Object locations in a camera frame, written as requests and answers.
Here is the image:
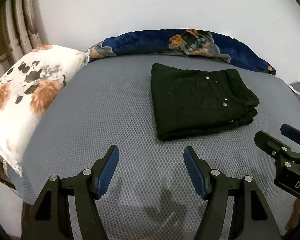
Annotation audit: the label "person's right hand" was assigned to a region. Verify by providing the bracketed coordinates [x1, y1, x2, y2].
[285, 199, 300, 230]

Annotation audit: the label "grey mesh mattress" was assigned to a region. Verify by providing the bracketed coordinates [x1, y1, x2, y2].
[8, 55, 300, 239]

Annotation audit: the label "beige striped curtain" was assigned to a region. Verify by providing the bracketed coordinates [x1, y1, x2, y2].
[0, 0, 42, 78]

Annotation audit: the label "black pants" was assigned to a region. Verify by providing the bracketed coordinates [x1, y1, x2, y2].
[151, 63, 260, 141]

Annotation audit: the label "navy floral blanket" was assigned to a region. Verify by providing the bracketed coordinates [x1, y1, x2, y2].
[87, 29, 276, 75]

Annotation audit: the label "white floral pillow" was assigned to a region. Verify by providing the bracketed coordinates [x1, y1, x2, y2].
[0, 44, 89, 175]

